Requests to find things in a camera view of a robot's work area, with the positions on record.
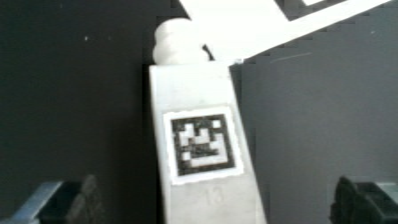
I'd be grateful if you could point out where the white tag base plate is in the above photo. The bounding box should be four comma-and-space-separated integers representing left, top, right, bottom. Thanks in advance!
180, 0, 391, 61

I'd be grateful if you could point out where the white table leg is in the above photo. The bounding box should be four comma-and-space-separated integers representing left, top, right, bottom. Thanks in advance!
150, 18, 267, 224

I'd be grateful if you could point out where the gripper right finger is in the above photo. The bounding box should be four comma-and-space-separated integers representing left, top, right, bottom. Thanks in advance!
329, 177, 398, 224

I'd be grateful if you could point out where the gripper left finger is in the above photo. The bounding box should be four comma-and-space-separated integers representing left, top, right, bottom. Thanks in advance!
11, 175, 105, 224

